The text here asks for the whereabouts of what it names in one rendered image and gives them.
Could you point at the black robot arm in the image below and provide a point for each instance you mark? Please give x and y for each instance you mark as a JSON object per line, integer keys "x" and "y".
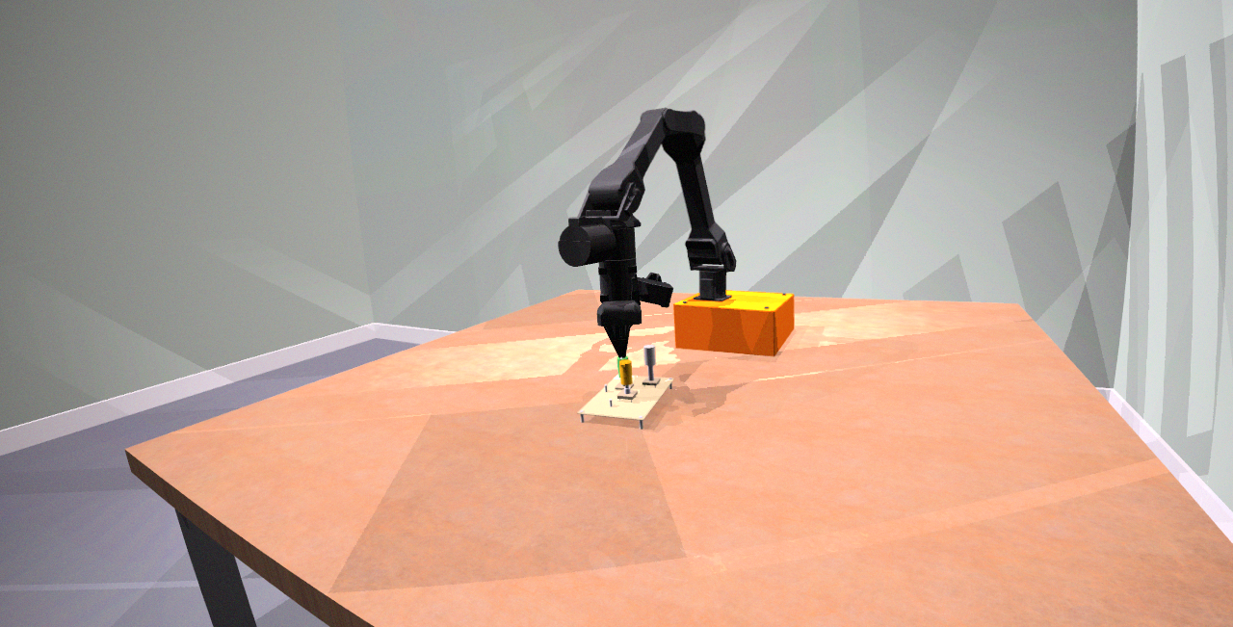
{"x": 605, "y": 226}

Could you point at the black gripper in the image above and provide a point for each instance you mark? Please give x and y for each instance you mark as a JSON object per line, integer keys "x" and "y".
{"x": 617, "y": 312}

